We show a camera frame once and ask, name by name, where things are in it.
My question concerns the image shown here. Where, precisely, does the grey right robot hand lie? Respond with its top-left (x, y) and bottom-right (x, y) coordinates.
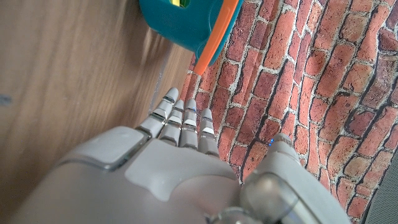
top-left (6, 87), bottom-right (352, 224)

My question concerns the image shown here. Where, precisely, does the teal basket with orange rim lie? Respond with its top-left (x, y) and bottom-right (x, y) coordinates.
top-left (138, 0), bottom-right (245, 76)

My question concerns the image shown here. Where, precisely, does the red brick print backdrop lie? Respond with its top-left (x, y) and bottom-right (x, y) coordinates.
top-left (178, 0), bottom-right (398, 224)

